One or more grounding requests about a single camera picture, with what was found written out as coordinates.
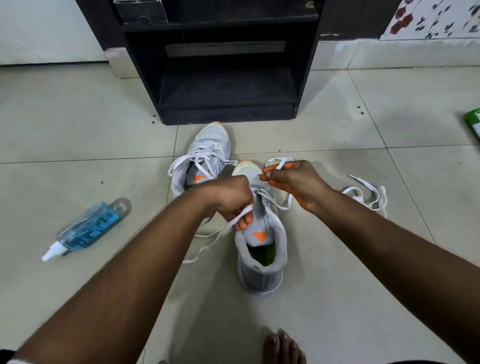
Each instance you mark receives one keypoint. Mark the person's left hand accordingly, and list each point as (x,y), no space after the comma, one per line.
(228,197)

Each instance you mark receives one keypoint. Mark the person's right hand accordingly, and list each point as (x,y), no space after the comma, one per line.
(298,182)

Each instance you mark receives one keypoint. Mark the clear plastic box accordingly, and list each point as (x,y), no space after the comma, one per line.
(140,11)

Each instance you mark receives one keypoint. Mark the person's right forearm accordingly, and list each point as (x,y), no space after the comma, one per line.
(397,262)

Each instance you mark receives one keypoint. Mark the person's left forearm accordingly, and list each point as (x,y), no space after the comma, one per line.
(112,288)

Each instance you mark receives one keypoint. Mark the person's right foot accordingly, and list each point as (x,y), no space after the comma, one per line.
(283,348)

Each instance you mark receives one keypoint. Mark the black open shelf box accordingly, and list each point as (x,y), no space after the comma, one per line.
(225,90)

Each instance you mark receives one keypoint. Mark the blue transparent bottle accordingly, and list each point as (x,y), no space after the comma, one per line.
(88,227)

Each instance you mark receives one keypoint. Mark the dark brown wooden cabinet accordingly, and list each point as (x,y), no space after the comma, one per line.
(352,18)

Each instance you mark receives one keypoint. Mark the green blue white bottle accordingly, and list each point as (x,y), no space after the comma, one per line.
(474,122)

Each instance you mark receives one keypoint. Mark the white floral patterned sheet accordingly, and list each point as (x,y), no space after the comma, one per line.
(431,18)

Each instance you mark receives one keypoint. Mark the zebra striped garment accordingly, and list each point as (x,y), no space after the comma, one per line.
(11,356)

